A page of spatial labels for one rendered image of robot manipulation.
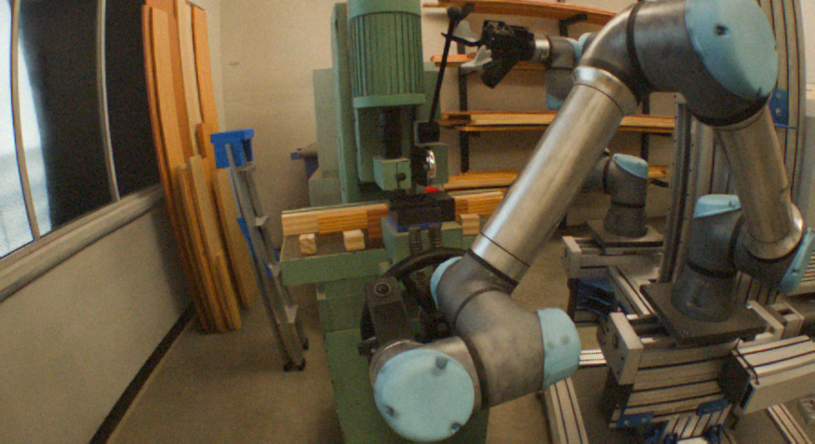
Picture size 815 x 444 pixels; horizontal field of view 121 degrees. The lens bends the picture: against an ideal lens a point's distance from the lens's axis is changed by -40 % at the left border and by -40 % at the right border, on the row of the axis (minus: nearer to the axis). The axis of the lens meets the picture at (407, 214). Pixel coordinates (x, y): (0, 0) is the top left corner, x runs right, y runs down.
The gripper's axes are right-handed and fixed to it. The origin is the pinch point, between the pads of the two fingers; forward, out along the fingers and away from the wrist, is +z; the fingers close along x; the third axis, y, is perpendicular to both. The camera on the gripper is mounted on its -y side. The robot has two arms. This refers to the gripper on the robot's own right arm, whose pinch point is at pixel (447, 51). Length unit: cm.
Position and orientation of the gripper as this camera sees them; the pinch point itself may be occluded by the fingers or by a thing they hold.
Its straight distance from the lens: 90.8
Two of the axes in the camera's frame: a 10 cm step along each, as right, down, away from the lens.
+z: -9.7, 1.1, -2.2
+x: 2.2, 8.1, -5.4
